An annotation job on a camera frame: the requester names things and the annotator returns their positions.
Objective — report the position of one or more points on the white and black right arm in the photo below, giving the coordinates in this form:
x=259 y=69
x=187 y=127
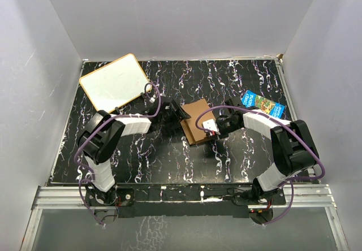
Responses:
x=293 y=148

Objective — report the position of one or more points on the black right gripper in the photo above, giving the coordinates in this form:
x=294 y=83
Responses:
x=221 y=135

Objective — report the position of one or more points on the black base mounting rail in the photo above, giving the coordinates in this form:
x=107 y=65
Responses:
x=190 y=199

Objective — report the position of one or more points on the brown cardboard paper box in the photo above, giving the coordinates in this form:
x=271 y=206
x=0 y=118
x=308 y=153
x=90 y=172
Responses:
x=194 y=135

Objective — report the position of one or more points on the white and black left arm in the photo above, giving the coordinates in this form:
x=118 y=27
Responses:
x=102 y=134

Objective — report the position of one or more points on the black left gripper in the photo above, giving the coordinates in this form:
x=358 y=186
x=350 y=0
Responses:
x=177 y=116

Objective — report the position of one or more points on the blue treehouse book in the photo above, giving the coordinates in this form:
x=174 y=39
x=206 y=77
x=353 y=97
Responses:
x=269 y=107

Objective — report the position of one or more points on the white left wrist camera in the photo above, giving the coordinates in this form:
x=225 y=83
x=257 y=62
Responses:
x=155 y=98

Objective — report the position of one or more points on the white board with wooden frame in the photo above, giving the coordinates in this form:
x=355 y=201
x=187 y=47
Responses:
x=115 y=84

